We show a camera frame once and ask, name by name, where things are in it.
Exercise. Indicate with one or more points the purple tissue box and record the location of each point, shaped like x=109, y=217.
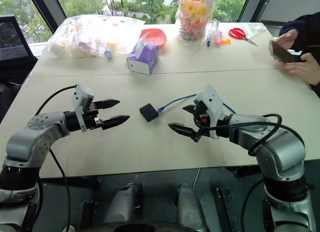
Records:
x=145, y=59

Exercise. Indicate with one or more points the blue and yellow tube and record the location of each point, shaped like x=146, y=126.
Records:
x=109, y=51

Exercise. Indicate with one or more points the small orange toy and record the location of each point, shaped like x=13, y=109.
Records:
x=225, y=42

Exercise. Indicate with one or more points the grey rounded robot leg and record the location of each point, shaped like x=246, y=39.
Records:
x=123, y=204
x=190, y=207

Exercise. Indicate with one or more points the person's dark left sleeve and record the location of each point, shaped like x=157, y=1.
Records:
x=315, y=89

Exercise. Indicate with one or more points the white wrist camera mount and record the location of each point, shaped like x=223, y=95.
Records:
x=81, y=96
x=213, y=101

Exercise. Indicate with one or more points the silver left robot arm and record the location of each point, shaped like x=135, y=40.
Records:
x=27, y=141

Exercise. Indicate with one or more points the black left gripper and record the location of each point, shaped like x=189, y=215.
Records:
x=92, y=115

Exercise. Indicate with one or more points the black window frame post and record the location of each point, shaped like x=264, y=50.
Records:
x=255, y=5
x=47, y=9

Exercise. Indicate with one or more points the small clear plastic bag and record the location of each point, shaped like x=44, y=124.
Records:
x=256, y=29

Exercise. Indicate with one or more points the person's right hand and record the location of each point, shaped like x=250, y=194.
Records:
x=287, y=39

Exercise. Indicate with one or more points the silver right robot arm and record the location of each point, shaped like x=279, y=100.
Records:
x=282, y=146

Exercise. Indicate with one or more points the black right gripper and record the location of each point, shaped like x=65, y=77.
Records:
x=203, y=128

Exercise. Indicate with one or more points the person's left hand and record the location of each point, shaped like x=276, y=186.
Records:
x=306, y=67

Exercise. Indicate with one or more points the blue pen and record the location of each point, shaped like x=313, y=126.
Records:
x=208, y=37

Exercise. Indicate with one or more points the black mesh office chair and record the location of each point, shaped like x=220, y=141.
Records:
x=12, y=49

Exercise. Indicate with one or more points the person's dark sleeve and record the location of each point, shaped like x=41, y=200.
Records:
x=315, y=89
x=307, y=29

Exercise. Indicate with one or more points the person's dark right sleeve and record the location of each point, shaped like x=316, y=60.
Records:
x=307, y=29

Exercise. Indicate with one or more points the black table leg bracket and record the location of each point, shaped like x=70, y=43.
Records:
x=88, y=213
x=227, y=207

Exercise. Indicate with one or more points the pink eraser block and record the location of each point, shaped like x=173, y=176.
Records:
x=219, y=39

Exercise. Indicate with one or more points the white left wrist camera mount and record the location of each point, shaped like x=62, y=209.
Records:
x=81, y=96

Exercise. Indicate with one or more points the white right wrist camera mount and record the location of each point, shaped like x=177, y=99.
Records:
x=213, y=101

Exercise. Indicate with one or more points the small black plastic box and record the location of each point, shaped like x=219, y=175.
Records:
x=148, y=112

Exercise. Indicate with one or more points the red plastic bowl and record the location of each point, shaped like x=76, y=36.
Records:
x=156, y=37

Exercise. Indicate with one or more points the large clear plastic bag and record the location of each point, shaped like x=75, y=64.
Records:
x=85, y=36

